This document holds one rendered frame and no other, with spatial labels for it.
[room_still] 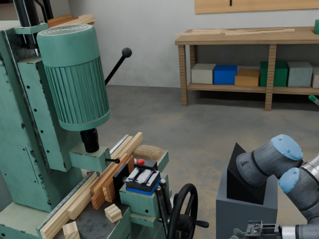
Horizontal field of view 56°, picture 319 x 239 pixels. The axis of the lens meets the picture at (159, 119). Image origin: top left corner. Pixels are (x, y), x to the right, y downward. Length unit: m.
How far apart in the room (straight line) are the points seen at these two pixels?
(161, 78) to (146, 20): 0.86
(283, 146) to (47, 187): 1.04
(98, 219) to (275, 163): 0.86
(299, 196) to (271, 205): 0.49
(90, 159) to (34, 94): 0.29
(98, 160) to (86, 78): 0.32
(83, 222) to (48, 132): 0.33
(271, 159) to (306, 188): 0.41
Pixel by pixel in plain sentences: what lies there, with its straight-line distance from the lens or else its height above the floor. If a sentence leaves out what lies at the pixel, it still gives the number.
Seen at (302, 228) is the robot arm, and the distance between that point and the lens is 1.13.
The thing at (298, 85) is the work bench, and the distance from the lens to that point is 3.87.
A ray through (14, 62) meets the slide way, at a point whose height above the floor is 1.42.
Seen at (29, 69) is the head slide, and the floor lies 1.40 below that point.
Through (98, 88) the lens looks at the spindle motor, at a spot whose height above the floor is 1.32.
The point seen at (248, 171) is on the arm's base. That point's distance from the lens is 1.59.
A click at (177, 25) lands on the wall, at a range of 4.29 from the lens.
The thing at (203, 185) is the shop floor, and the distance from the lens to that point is 2.59.
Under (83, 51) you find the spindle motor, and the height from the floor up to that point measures 1.45.
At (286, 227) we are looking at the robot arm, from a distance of 1.15.
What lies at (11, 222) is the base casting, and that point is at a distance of 1.39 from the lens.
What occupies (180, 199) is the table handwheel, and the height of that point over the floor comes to 0.95.
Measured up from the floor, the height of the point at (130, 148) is 0.93.
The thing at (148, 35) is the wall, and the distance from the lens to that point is 4.46.
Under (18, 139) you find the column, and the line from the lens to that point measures 1.19.
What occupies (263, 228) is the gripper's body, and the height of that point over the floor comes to 0.82.
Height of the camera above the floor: 1.65
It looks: 27 degrees down
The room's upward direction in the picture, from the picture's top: 6 degrees counter-clockwise
